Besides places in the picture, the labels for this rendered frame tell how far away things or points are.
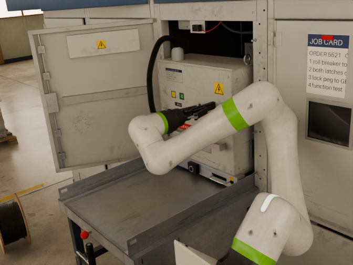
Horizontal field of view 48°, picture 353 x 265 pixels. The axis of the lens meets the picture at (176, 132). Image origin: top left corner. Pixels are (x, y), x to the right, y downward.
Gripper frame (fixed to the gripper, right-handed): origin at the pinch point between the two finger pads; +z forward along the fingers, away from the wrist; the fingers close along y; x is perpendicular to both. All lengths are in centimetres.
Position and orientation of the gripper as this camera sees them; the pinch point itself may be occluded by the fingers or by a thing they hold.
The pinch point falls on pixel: (208, 106)
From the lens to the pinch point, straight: 168.5
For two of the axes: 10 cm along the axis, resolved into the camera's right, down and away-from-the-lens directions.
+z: 7.5, -2.9, 5.9
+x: -0.8, -9.4, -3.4
